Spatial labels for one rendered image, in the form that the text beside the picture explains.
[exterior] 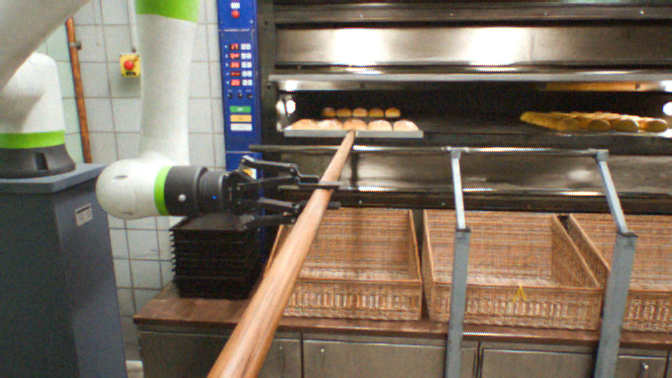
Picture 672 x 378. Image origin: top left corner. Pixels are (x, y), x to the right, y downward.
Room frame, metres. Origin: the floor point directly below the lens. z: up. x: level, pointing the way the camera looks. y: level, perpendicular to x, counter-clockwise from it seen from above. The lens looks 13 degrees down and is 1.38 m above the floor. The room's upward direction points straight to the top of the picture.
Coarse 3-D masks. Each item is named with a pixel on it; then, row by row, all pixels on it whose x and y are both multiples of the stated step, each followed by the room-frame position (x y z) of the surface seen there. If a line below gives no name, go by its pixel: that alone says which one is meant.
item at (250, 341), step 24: (336, 168) 0.93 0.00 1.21; (312, 216) 0.58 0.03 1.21; (288, 240) 0.48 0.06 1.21; (312, 240) 0.53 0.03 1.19; (288, 264) 0.41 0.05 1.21; (264, 288) 0.36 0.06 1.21; (288, 288) 0.38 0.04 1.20; (264, 312) 0.32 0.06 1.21; (240, 336) 0.28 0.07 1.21; (264, 336) 0.29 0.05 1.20; (240, 360) 0.26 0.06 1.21
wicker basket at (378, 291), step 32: (320, 224) 1.86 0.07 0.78; (352, 224) 1.85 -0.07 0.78; (384, 224) 1.84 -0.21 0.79; (320, 256) 1.82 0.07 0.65; (352, 256) 1.81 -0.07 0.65; (384, 256) 1.80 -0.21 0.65; (416, 256) 1.52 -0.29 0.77; (320, 288) 1.41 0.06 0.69; (352, 288) 1.40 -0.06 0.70; (384, 288) 1.62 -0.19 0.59; (416, 288) 1.39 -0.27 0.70; (416, 320) 1.38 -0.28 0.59
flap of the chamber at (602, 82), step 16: (272, 80) 1.78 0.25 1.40; (288, 80) 1.77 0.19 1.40; (304, 80) 1.77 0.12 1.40; (320, 80) 1.76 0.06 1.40; (336, 80) 1.76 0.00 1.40; (352, 80) 1.75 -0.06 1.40; (368, 80) 1.74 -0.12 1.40; (384, 80) 1.74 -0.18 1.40; (400, 80) 1.73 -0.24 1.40; (416, 80) 1.73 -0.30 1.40; (432, 80) 1.72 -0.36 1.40; (448, 80) 1.72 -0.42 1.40; (464, 80) 1.71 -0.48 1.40; (480, 80) 1.71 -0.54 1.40; (496, 80) 1.70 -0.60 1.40; (512, 80) 1.70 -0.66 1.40; (528, 80) 1.69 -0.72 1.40; (544, 80) 1.68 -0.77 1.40; (560, 80) 1.68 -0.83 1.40; (576, 80) 1.67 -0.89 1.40; (592, 80) 1.67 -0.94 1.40; (608, 80) 1.66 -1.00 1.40; (624, 80) 1.66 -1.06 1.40; (640, 80) 1.65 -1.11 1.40; (656, 80) 1.65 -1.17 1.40
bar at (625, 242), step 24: (264, 144) 1.56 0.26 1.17; (288, 144) 1.56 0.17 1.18; (456, 168) 1.45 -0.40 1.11; (600, 168) 1.43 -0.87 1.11; (456, 192) 1.39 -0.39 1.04; (456, 240) 1.27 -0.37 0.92; (624, 240) 1.22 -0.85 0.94; (456, 264) 1.27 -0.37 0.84; (624, 264) 1.22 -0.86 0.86; (456, 288) 1.27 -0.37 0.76; (624, 288) 1.22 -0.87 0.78; (456, 312) 1.27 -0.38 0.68; (624, 312) 1.22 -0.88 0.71; (456, 336) 1.27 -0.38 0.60; (456, 360) 1.27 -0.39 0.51; (600, 360) 1.24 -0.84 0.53
